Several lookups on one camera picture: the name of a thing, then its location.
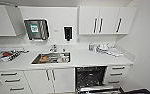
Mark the kitchen counter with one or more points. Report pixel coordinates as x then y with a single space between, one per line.
91 60

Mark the white cup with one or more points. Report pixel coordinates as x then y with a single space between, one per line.
61 58

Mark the white folded cloth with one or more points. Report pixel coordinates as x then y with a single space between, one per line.
117 52

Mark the chrome faucet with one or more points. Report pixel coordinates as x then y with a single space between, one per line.
53 48

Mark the small blue bottle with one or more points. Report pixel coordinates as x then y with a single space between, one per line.
92 47

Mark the grey paper towel dispenser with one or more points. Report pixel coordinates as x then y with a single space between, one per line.
36 30

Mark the open steel dishwasher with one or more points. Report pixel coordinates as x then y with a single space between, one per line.
91 78

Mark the white three-door wall cabinet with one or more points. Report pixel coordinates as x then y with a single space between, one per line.
107 20

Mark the steel kitchen sink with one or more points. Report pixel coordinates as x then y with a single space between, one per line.
51 59

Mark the brown orange dish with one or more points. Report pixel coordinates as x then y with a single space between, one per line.
44 58

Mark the white kitchen wall cabinets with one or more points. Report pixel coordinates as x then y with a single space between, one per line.
2 21

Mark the white dishes stack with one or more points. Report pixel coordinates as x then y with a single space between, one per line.
104 48

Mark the black wall soap dispenser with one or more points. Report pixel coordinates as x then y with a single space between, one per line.
68 33

